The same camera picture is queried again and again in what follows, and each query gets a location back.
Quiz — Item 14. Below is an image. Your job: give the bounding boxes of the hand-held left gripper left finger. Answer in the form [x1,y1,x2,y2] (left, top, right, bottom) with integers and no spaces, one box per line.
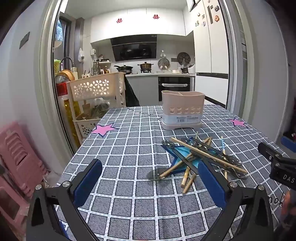
[26,159,103,241]

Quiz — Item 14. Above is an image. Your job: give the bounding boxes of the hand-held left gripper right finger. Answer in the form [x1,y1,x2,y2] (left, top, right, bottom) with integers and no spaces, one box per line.
[198,160,274,241]

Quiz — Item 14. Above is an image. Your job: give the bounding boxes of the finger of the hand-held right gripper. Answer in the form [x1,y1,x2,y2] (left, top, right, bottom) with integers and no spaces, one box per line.
[258,142,284,163]

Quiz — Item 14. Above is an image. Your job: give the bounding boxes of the blue patterned wooden chopstick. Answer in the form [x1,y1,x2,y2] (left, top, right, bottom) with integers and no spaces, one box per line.
[220,136,228,181]

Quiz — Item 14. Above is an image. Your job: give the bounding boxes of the pink plastic utensil holder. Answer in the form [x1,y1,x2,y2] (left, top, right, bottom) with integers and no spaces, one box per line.
[161,90,203,131]

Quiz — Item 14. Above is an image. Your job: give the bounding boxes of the pink star sticker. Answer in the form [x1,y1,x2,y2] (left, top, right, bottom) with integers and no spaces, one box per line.
[90,123,119,138]
[228,117,247,128]

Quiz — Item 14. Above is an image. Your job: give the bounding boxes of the blue star sticker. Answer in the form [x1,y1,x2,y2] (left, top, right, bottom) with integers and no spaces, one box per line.
[162,137,208,173]

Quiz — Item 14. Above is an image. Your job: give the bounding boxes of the grey checked tablecloth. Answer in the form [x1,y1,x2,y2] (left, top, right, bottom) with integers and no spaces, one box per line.
[40,104,292,241]

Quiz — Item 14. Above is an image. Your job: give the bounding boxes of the bag of dried goods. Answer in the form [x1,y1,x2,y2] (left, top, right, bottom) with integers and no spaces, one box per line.
[89,102,110,117]

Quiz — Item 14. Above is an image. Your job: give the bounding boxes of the stack of pink plastic stools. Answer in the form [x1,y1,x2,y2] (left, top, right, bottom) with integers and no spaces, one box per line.
[0,122,48,232]

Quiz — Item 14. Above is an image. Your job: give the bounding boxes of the cooking oil bottle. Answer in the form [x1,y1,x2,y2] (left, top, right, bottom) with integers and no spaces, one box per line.
[56,82,80,149]

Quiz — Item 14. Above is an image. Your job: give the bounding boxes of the beige perforated basket cart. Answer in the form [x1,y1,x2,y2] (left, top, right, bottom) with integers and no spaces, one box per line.
[67,72,126,145]

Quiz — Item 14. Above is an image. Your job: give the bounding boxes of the black hanging cloth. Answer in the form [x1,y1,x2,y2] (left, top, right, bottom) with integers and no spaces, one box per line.
[124,74,140,107]

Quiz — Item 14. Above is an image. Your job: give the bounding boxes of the black built-in oven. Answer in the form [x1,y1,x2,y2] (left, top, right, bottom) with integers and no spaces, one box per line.
[158,76,192,102]

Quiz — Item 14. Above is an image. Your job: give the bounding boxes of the grey kitchen base cabinets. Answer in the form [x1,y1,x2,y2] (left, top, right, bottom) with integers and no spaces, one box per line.
[125,72,196,106]

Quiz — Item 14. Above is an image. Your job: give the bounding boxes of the white refrigerator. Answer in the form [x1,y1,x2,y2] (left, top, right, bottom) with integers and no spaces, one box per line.
[192,0,232,108]

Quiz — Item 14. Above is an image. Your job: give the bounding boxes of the spice rack with bottles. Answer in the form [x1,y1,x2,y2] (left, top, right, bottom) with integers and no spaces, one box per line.
[92,59,112,76]

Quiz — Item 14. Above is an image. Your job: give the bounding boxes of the black wok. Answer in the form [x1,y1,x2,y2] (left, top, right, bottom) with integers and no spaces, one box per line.
[114,65,134,74]

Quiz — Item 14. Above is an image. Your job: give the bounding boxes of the green plastic basket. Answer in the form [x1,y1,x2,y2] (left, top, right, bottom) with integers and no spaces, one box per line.
[54,59,63,75]

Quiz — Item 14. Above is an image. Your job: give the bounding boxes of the dark round divided tray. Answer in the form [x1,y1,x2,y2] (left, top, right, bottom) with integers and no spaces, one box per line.
[177,52,190,63]

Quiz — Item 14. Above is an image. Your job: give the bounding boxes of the brown cooking pot with lid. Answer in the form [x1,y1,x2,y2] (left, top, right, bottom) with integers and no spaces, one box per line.
[137,61,154,71]

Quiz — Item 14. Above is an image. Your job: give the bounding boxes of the group of fridge magnets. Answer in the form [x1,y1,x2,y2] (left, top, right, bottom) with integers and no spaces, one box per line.
[194,0,220,27]

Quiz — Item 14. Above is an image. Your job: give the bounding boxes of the black range hood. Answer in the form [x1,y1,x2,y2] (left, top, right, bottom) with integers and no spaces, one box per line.
[110,35,158,62]

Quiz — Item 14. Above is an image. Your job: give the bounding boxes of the blue hanging cloth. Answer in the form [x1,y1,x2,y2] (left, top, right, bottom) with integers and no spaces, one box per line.
[55,20,64,42]

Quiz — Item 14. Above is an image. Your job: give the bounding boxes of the white upper kitchen cabinets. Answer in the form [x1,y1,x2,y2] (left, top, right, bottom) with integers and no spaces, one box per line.
[90,7,193,43]

